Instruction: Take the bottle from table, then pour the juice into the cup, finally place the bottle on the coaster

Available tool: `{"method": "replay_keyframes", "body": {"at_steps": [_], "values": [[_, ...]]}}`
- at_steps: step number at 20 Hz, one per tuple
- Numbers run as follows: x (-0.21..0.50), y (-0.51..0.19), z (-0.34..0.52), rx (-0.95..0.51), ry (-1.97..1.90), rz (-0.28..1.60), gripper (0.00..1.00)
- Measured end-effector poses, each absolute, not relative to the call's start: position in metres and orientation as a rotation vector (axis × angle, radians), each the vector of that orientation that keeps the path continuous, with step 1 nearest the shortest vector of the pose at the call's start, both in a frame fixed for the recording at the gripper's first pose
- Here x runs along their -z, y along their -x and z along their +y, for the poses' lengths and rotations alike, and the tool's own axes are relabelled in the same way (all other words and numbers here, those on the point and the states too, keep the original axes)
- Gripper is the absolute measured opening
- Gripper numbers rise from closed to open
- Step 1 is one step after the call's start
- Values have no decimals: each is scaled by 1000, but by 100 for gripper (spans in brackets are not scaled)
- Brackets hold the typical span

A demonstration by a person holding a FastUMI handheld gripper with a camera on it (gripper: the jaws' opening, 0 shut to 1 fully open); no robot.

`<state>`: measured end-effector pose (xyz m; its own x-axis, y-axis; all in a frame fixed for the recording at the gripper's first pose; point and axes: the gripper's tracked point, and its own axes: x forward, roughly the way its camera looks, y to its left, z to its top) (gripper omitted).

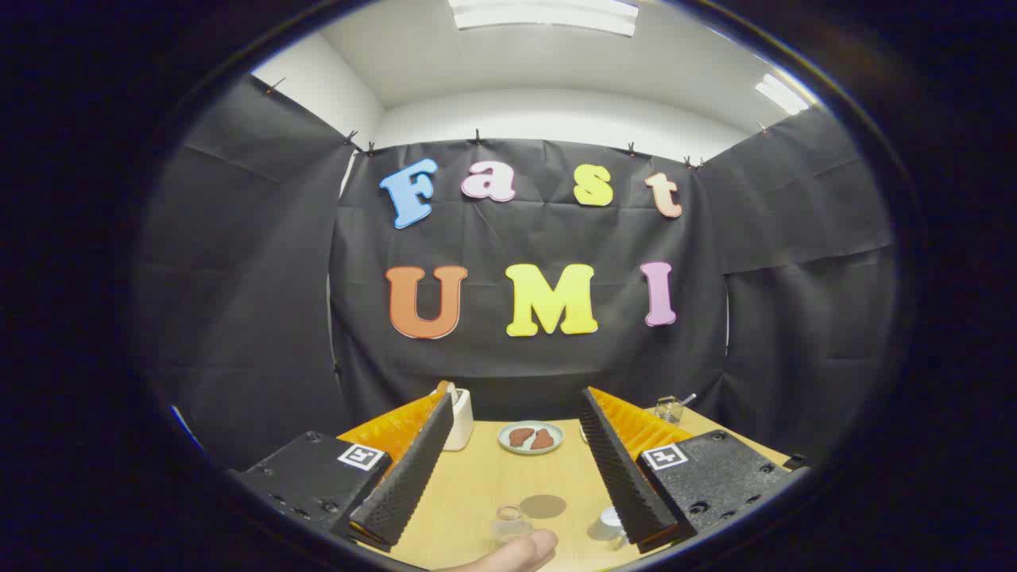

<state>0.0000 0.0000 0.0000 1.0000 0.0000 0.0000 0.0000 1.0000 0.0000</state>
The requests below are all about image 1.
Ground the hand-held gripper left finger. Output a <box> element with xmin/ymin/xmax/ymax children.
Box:
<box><xmin>234</xmin><ymin>387</ymin><xmax>455</xmax><ymax>553</ymax></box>

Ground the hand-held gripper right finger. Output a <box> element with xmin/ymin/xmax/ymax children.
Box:
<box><xmin>578</xmin><ymin>387</ymin><xmax>811</xmax><ymax>555</ymax></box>

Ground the white cup with handle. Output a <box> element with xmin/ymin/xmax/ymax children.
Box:
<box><xmin>588</xmin><ymin>506</ymin><xmax>628</xmax><ymax>549</ymax></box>

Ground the round brown coaster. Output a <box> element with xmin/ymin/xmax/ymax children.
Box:
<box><xmin>520</xmin><ymin>494</ymin><xmax>568</xmax><ymax>520</ymax></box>

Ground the clear plastic juice bottle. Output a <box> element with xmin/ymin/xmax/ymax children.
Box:
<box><xmin>493</xmin><ymin>505</ymin><xmax>535</xmax><ymax>547</ymax></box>

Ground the white toaster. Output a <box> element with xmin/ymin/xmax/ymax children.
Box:
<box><xmin>443</xmin><ymin>388</ymin><xmax>474</xmax><ymax>452</ymax></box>

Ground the wooden table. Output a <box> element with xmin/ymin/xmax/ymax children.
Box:
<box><xmin>342</xmin><ymin>408</ymin><xmax>795</xmax><ymax>572</ymax></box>

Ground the round plate with meat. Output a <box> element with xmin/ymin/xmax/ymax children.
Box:
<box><xmin>498</xmin><ymin>420</ymin><xmax>565</xmax><ymax>455</ymax></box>

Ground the small ceiling light panel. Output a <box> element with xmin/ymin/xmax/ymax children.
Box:
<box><xmin>755</xmin><ymin>73</ymin><xmax>811</xmax><ymax>116</ymax></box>

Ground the long ceiling light panel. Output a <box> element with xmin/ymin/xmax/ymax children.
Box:
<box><xmin>447</xmin><ymin>0</ymin><xmax>640</xmax><ymax>38</ymax></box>

